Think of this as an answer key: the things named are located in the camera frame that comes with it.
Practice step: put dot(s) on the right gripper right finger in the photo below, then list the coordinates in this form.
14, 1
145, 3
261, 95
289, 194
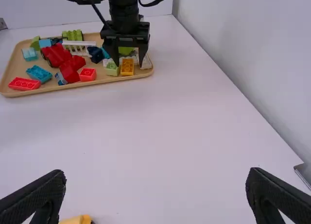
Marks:
281, 202

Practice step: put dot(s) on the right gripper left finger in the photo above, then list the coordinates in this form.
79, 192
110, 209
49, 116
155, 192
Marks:
31, 202

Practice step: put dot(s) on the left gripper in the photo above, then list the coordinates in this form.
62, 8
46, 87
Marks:
126, 32

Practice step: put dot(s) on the yellow toy brick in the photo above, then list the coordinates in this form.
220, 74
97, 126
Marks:
127, 67

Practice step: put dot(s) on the yellow toy car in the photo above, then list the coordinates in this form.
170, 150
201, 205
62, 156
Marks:
77, 220

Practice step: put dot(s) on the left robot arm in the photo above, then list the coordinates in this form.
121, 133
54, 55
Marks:
124, 7

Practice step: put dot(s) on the lime green toy brick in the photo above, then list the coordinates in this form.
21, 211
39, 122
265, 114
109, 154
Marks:
72, 35
126, 51

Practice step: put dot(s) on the teal toy brick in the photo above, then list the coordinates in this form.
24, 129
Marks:
39, 74
106, 53

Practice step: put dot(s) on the light green toy brick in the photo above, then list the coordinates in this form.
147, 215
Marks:
112, 69

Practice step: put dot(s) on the dark blue toy brick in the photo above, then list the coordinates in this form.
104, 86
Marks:
95, 54

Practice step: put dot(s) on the white toy fence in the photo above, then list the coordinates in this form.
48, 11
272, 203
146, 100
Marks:
77, 44

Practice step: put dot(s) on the tan tray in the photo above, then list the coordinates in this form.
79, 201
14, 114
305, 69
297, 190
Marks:
77, 86

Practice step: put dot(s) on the blue and white toy brick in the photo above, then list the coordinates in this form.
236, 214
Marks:
60, 78

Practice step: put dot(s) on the red wheeled toy brick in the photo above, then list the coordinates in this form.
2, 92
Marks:
55, 54

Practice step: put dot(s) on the light blue toy brick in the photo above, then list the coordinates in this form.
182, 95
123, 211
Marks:
29, 54

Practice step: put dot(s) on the flat red toy brick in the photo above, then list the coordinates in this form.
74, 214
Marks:
24, 84

